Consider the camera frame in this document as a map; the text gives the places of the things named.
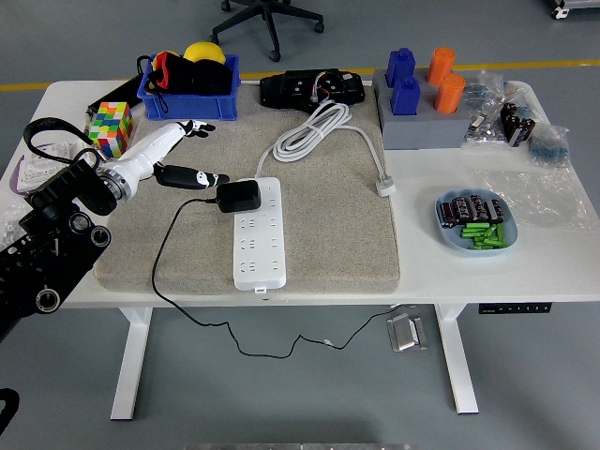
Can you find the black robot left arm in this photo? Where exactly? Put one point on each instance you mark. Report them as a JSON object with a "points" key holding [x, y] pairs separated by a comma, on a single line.
{"points": [[70, 187]]}

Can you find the green battery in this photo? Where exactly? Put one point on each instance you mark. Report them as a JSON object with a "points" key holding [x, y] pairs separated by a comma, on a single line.
{"points": [[500, 233], [483, 240], [490, 231], [482, 246], [473, 232], [474, 227]]}

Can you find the large empty clear bag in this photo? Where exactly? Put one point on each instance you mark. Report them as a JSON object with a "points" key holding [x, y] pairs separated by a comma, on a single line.
{"points": [[539, 197]]}

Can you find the grey-brown mat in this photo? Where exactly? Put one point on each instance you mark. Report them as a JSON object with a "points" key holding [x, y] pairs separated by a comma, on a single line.
{"points": [[328, 234]]}

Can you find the white switch package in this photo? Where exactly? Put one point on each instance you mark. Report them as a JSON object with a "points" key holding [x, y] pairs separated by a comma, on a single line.
{"points": [[44, 164]]}

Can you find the clear bag of white parts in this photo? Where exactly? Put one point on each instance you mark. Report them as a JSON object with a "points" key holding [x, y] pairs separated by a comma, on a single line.
{"points": [[9, 229]]}

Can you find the black desk control panel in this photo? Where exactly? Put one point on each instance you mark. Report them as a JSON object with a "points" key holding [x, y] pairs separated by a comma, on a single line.
{"points": [[515, 308]]}

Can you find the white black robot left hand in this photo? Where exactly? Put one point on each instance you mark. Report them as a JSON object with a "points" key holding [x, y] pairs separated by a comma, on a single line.
{"points": [[145, 152]]}

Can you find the black office chair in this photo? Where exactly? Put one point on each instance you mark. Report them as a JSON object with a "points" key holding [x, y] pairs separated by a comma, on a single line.
{"points": [[272, 28]]}

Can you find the light blue dish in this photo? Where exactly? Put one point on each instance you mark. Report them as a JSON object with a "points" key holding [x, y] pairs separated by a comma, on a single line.
{"points": [[450, 239]]}

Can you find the black red fabric pouch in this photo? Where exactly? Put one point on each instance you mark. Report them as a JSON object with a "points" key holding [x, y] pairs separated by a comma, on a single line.
{"points": [[206, 77]]}

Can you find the clear bag of small parts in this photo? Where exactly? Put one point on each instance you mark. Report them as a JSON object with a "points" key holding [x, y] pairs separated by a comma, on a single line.
{"points": [[485, 91]]}

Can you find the colourful puzzle cube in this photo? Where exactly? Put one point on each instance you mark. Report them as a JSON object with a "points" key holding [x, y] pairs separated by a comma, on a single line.
{"points": [[110, 129]]}

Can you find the blue plastic bin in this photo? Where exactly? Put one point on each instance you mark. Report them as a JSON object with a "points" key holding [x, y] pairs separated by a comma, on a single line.
{"points": [[187, 105]]}

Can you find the bag of black capacitors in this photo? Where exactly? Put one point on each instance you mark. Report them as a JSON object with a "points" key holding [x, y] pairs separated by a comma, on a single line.
{"points": [[515, 124]]}

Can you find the purple tray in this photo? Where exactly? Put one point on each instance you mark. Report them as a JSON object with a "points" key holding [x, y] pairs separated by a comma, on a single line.
{"points": [[16, 180]]}

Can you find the dark wrapped candy bar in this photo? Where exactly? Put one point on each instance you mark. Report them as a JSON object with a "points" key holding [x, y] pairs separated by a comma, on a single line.
{"points": [[478, 207], [461, 208], [447, 214], [495, 211]]}

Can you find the white cart with caster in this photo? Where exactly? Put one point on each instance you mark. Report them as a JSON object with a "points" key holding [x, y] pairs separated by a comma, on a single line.
{"points": [[572, 7]]}

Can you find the white table leg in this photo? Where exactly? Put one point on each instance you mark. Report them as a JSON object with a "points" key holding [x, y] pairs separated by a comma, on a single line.
{"points": [[133, 351], [457, 361]]}

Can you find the clear bag of metal parts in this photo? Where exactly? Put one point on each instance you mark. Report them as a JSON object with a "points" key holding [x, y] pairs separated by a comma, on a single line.
{"points": [[483, 133]]}

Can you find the orange cylinder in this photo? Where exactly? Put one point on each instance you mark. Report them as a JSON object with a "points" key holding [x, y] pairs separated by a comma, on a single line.
{"points": [[440, 63], [449, 94]]}

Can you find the grey block holder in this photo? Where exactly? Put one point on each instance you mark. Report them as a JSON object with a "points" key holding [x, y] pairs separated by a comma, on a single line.
{"points": [[422, 129]]}

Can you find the black flat long box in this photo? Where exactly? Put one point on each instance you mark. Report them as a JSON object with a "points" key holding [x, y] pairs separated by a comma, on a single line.
{"points": [[117, 91]]}

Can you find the blue bottle-shaped block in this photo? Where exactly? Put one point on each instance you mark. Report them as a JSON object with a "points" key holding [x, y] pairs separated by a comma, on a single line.
{"points": [[400, 65], [405, 96]]}

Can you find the metal floor socket plate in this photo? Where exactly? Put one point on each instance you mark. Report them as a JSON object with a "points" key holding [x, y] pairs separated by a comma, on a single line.
{"points": [[405, 333]]}

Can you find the yellow ball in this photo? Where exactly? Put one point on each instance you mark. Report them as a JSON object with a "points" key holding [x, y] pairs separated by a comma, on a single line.
{"points": [[204, 50]]}

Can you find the bag of blue components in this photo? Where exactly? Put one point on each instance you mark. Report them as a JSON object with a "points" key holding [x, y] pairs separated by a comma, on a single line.
{"points": [[548, 147]]}

